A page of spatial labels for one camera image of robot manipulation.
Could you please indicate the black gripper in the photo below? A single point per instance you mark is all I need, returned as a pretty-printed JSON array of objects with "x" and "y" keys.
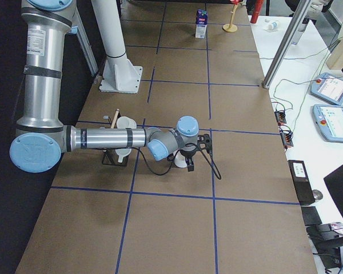
[{"x": 187, "y": 157}]

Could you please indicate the white smiley mug black handle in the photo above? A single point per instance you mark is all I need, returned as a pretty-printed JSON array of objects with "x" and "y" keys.
[{"x": 179, "y": 160}]

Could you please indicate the blue white milk carton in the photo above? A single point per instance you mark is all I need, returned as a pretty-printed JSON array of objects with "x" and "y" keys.
[{"x": 201, "y": 23}]

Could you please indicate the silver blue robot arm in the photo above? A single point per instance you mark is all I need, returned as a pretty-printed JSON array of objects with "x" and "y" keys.
[{"x": 41, "y": 137}]

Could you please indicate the white ribbed HOME mug right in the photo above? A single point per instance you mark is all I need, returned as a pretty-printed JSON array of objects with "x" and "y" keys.
[{"x": 122, "y": 153}]

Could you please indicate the white ribbed home mug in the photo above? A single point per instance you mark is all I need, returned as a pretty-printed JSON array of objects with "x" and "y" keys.
[
  {"x": 122, "y": 153},
  {"x": 125, "y": 122}
]

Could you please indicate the white ribbed HOME mug left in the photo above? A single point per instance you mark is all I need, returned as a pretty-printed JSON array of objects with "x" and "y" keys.
[{"x": 125, "y": 122}]

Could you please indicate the lower orange connector block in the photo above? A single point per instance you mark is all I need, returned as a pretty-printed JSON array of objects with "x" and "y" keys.
[{"x": 286, "y": 137}]

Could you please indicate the orange connector block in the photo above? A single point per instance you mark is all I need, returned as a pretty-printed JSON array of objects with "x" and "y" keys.
[
  {"x": 286, "y": 137},
  {"x": 280, "y": 117}
]

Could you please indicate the upper orange connector block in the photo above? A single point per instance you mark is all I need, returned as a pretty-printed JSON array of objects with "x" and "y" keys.
[{"x": 280, "y": 117}]

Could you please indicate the black box with label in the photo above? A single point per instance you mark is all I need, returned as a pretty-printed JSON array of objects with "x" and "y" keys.
[{"x": 301, "y": 182}]

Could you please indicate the wooden stand with round base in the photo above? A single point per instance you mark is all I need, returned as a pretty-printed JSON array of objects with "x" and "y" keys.
[{"x": 231, "y": 27}]

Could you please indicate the lower teach pendant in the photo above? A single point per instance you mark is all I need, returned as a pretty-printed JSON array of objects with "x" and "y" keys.
[{"x": 329, "y": 121}]

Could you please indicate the teach pendant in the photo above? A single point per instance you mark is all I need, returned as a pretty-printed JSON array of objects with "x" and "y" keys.
[
  {"x": 329, "y": 121},
  {"x": 328, "y": 88}
]

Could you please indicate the white plastic bottle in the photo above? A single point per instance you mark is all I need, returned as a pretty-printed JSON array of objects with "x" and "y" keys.
[{"x": 272, "y": 26}]

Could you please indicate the upper teach pendant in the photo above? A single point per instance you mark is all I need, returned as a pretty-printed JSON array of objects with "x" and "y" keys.
[{"x": 328, "y": 88}]

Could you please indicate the red cylinder bottle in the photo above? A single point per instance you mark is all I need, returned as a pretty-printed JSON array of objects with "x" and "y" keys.
[{"x": 256, "y": 11}]

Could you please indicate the black wire mug rack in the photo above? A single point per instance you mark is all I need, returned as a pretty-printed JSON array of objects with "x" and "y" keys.
[{"x": 109, "y": 155}]

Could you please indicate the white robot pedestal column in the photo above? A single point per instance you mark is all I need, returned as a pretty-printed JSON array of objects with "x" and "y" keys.
[{"x": 119, "y": 74}]

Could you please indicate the aluminium frame post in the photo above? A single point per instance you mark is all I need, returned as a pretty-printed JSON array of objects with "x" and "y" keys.
[{"x": 296, "y": 20}]

